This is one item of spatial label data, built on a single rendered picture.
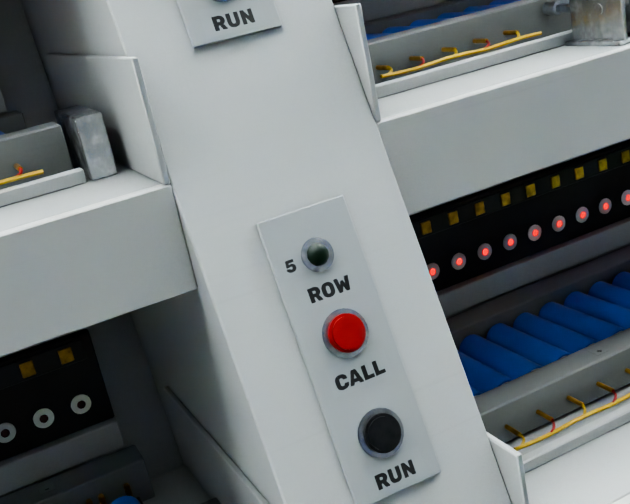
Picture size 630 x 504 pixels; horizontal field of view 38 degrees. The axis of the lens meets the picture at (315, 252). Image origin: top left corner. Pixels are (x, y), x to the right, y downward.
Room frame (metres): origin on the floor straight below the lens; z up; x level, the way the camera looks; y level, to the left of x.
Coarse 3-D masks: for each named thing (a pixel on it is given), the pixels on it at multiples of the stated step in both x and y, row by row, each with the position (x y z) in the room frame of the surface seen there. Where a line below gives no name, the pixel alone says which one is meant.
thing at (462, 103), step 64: (384, 0) 0.59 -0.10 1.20; (448, 0) 0.61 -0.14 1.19; (512, 0) 0.57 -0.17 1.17; (576, 0) 0.47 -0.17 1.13; (384, 64) 0.47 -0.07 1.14; (448, 64) 0.46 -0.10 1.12; (512, 64) 0.46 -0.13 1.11; (576, 64) 0.43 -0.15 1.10; (384, 128) 0.39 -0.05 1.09; (448, 128) 0.40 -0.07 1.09; (512, 128) 0.42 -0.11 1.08; (576, 128) 0.44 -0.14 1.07; (448, 192) 0.41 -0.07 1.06
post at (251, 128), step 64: (64, 0) 0.43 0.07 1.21; (128, 0) 0.36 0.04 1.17; (320, 0) 0.39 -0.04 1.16; (192, 64) 0.36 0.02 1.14; (256, 64) 0.37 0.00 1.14; (320, 64) 0.38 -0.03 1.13; (192, 128) 0.36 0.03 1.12; (256, 128) 0.37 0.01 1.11; (320, 128) 0.38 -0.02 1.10; (192, 192) 0.36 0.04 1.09; (256, 192) 0.37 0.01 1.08; (320, 192) 0.38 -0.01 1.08; (384, 192) 0.39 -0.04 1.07; (192, 256) 0.36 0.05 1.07; (256, 256) 0.36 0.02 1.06; (384, 256) 0.38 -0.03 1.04; (192, 320) 0.40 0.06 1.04; (256, 320) 0.36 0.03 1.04; (192, 384) 0.44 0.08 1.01; (256, 384) 0.36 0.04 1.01; (448, 384) 0.38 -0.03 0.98; (256, 448) 0.37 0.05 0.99; (320, 448) 0.36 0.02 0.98; (448, 448) 0.38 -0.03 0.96
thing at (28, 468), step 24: (96, 432) 0.49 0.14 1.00; (120, 432) 0.50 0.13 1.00; (192, 432) 0.46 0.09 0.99; (24, 456) 0.48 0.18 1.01; (48, 456) 0.48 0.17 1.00; (72, 456) 0.49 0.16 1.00; (96, 456) 0.50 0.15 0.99; (192, 456) 0.49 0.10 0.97; (216, 456) 0.43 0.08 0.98; (0, 480) 0.48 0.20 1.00; (24, 480) 0.48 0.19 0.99; (168, 480) 0.51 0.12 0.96; (192, 480) 0.50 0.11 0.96; (216, 480) 0.45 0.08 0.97; (240, 480) 0.40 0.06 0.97
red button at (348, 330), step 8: (336, 320) 0.37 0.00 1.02; (344, 320) 0.37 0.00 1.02; (352, 320) 0.37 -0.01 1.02; (360, 320) 0.37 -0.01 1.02; (328, 328) 0.37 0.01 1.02; (336, 328) 0.36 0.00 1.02; (344, 328) 0.36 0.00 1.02; (352, 328) 0.37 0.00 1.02; (360, 328) 0.37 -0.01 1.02; (328, 336) 0.36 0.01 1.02; (336, 336) 0.36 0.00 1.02; (344, 336) 0.36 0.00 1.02; (352, 336) 0.37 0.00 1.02; (360, 336) 0.37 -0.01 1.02; (336, 344) 0.36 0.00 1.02; (344, 344) 0.36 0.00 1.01; (352, 344) 0.37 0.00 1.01; (360, 344) 0.37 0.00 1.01; (344, 352) 0.37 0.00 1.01
